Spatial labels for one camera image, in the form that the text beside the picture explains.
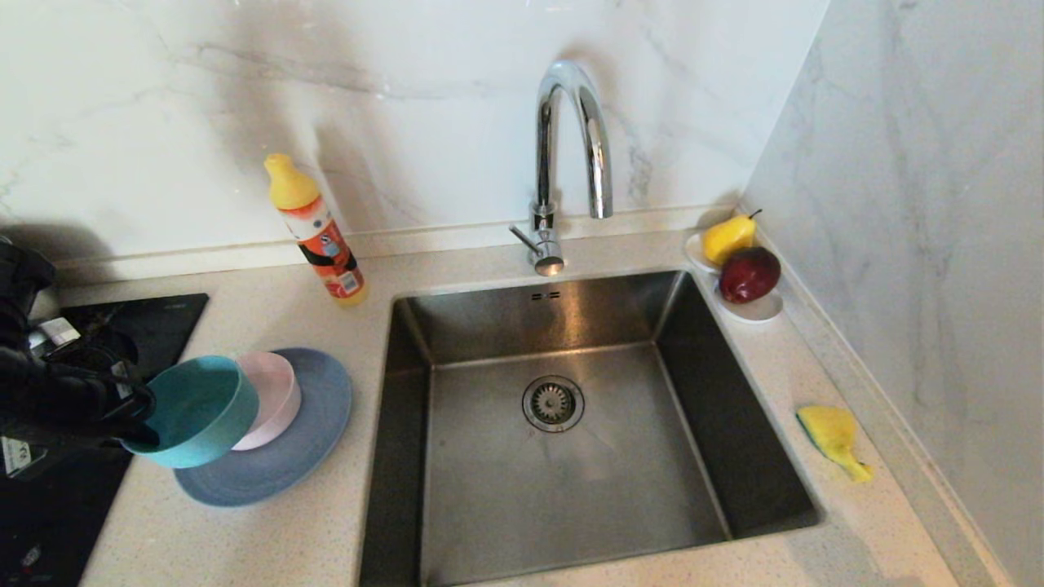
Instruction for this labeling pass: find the teal bowl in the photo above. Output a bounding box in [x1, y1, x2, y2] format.
[121, 355, 260, 470]

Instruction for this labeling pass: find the pink bowl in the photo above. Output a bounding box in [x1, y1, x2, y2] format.
[231, 351, 303, 452]

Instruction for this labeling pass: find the blue-grey plate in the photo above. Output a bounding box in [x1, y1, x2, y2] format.
[174, 348, 354, 508]

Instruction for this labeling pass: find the orange yellow-capped detergent bottle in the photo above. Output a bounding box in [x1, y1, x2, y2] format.
[264, 153, 368, 307]

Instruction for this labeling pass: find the chrome gooseneck faucet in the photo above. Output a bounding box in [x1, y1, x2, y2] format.
[510, 60, 614, 276]

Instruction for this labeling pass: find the yellow sponge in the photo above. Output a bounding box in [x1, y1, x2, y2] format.
[797, 405, 874, 483]

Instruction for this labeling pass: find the stainless steel sink basin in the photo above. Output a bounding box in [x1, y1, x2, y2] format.
[357, 270, 821, 587]

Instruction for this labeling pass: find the black pan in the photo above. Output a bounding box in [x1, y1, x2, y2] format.
[49, 329, 139, 368]

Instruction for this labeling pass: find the black induction cooktop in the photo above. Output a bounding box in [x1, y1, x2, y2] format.
[0, 293, 210, 587]

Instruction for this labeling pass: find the round metal drain strainer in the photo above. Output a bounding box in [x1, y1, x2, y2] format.
[522, 375, 586, 433]

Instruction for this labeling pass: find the small white dish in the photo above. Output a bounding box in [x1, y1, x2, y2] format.
[716, 280, 785, 324]
[684, 232, 724, 272]

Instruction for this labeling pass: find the yellow pear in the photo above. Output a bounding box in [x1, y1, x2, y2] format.
[703, 209, 763, 266]

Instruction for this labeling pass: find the dark red apple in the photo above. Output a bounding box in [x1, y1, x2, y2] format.
[719, 246, 782, 304]

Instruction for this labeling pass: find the clear-cased left wrist camera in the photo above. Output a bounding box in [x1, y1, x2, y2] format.
[31, 316, 82, 353]

